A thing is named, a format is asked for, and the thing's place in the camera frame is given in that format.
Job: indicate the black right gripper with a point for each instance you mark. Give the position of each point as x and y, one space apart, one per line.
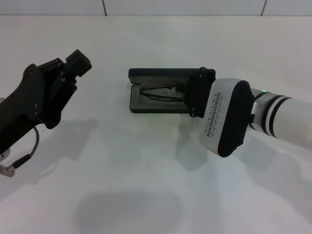
197 95

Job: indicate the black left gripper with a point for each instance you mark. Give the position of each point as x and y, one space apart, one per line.
22 104

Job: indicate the black glasses case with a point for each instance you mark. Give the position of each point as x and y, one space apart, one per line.
156 73

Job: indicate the black glasses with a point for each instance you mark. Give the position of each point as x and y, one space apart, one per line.
143 92

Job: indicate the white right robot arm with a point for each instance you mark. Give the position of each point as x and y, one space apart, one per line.
287 117

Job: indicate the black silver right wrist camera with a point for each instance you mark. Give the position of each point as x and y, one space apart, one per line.
231 117

